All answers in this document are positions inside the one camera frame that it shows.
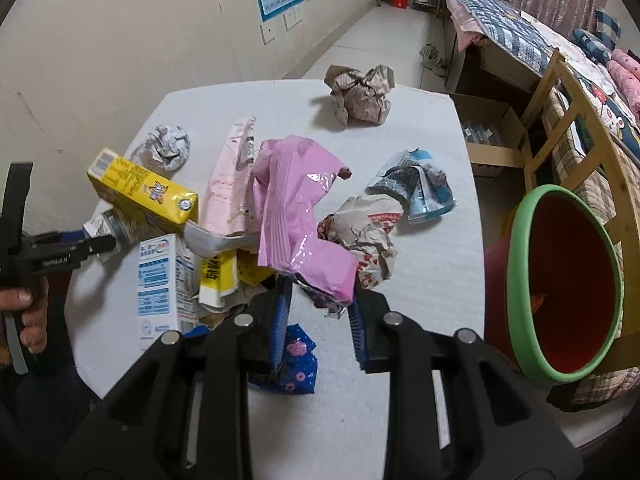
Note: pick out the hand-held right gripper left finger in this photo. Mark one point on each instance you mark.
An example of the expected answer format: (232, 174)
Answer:
(280, 320)

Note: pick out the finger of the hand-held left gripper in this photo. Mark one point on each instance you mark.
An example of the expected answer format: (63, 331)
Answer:
(60, 236)
(95, 246)

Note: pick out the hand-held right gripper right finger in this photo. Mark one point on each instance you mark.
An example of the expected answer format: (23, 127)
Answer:
(357, 330)

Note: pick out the white and blue milk carton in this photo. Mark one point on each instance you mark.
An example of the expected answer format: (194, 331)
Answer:
(160, 285)

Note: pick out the yellow drink carton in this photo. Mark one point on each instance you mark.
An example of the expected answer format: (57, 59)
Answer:
(140, 185)

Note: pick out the red white paper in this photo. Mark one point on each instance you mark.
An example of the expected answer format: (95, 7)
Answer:
(367, 240)

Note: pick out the pink plastic bag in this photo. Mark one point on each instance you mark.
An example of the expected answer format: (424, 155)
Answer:
(295, 210)

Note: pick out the silver white paper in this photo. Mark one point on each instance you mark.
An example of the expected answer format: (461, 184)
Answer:
(162, 150)

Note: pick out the pale pink wrapper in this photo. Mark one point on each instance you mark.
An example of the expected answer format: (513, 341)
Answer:
(225, 185)

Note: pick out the blue and white wrapper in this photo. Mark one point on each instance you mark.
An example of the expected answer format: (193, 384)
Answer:
(420, 190)

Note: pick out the red bin with green rim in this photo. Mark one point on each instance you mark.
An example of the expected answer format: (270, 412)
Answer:
(565, 280)

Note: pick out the person's left hand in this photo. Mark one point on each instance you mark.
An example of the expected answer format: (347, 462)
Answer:
(32, 310)

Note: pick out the yellow wrapper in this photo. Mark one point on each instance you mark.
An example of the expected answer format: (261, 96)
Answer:
(217, 275)

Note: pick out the person's dark trousers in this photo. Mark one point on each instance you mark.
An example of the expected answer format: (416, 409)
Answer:
(40, 410)

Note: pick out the cardboard box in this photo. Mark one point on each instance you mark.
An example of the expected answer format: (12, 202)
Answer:
(490, 157)

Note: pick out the packets in cardboard box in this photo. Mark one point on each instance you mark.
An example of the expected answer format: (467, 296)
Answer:
(482, 132)

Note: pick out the crumpled brown paper bag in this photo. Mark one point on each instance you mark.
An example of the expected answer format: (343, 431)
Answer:
(362, 92)

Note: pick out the brown plaid quilt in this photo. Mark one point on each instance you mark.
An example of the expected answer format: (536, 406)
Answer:
(570, 160)

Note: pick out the grey cloth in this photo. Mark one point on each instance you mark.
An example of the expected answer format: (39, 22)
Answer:
(432, 60)

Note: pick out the wooden bed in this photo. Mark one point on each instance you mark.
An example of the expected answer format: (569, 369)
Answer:
(500, 65)

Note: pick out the pink sheet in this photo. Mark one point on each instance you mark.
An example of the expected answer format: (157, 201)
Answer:
(466, 35)

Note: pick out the dark blue printed blanket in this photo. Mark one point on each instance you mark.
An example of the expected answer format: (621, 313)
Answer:
(605, 100)

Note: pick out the blue plaid quilt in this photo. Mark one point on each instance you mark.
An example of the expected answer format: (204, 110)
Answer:
(495, 15)

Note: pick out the dark blue pillow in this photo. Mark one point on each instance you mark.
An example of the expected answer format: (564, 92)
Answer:
(590, 45)

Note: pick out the pink folded blanket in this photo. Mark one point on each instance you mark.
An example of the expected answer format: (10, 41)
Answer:
(627, 75)

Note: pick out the blue plaid pillow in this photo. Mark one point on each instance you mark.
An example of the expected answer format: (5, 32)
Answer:
(607, 27)

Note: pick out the white wall socket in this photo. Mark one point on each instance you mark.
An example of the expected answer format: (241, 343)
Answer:
(268, 33)
(293, 19)

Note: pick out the light wooden frame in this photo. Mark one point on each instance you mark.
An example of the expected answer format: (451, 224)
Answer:
(595, 125)

